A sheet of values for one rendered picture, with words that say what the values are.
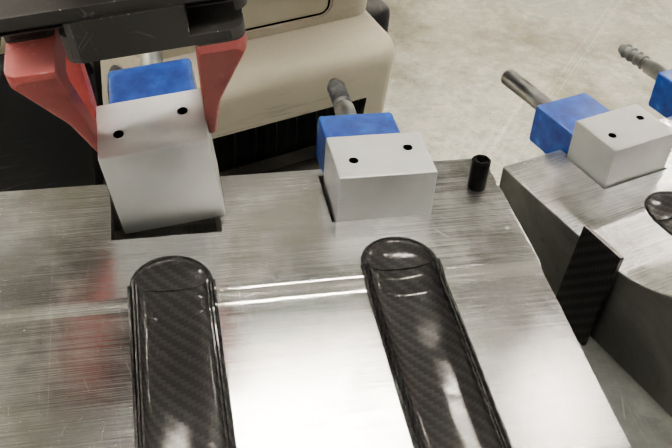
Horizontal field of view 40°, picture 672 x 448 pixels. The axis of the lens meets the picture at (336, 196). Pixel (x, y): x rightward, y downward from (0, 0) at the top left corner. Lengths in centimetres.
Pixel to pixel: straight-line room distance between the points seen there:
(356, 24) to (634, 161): 33
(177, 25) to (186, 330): 14
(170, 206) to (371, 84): 41
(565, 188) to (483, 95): 175
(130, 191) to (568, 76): 209
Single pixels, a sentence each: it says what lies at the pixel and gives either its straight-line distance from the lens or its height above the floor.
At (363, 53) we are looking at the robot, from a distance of 81.
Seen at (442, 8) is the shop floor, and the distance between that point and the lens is 271.
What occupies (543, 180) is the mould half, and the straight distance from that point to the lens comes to 58.
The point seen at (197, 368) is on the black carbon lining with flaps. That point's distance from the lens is 41.
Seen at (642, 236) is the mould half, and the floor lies 85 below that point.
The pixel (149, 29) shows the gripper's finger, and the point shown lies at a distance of 37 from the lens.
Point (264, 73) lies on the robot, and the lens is 76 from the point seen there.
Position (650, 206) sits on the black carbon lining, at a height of 85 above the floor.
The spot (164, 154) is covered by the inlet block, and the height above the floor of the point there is 94.
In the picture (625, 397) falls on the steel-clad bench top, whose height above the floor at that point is 80.
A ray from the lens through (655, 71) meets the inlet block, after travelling 72.
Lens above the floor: 119
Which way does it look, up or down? 38 degrees down
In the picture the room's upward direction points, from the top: 4 degrees clockwise
